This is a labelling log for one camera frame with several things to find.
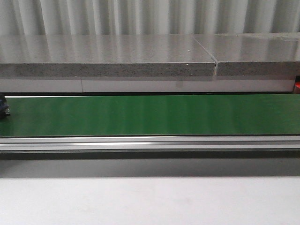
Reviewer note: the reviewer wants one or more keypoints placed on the red push button sideways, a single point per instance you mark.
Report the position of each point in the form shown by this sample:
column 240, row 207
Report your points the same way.
column 4, row 107

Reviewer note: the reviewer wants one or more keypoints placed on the green conveyor belt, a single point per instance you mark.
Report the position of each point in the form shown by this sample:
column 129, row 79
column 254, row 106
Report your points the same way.
column 253, row 114

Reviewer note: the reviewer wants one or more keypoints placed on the grey stone slab right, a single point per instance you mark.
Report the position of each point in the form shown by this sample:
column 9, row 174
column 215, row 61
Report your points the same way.
column 272, row 55

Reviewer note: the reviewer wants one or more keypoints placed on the grey stone slab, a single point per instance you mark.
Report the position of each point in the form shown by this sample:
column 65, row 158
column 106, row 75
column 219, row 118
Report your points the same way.
column 272, row 55
column 103, row 56

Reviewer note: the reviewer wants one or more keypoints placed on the grey stone slab left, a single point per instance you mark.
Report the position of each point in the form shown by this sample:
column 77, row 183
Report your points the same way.
column 103, row 56

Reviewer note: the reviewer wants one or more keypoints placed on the white panel under slab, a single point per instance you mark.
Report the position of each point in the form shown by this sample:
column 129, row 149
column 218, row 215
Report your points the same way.
column 117, row 85

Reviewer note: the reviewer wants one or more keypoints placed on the red object at right edge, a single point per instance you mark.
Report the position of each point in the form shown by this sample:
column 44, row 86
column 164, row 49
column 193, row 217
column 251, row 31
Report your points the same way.
column 296, row 89

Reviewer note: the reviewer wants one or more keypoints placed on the grey pleated curtain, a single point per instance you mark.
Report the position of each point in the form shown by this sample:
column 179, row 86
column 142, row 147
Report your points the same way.
column 35, row 17

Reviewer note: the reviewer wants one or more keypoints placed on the aluminium conveyor side rail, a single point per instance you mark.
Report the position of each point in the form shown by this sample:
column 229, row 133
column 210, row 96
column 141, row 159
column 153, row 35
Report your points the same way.
column 147, row 144

